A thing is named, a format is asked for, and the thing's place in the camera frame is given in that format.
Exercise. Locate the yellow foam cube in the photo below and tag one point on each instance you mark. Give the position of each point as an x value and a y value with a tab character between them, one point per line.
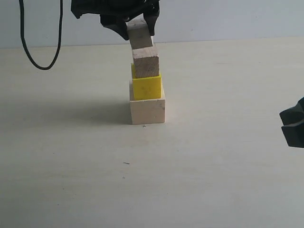
146	88

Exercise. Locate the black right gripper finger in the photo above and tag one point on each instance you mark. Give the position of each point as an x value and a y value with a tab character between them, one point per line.
293	114
294	134

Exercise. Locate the medium wooden cube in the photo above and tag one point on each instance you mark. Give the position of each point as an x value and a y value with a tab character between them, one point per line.
146	62

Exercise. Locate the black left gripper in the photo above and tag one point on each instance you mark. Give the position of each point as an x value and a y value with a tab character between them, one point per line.
125	9

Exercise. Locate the large wooden cube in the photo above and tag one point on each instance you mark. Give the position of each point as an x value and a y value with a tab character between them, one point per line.
148	111

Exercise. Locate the small wooden cube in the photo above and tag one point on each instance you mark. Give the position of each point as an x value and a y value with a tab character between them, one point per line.
139	35

